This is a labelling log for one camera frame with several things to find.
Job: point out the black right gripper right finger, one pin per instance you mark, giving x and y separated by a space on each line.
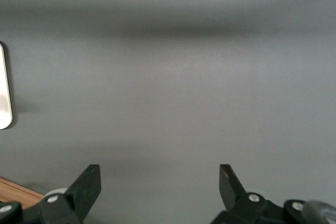
232 195

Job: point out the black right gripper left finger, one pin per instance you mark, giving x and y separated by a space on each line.
84 190

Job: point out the cream rectangular tray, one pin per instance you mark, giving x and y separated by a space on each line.
4 90

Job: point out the wooden two-drawer cabinet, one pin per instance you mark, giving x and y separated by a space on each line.
13 190

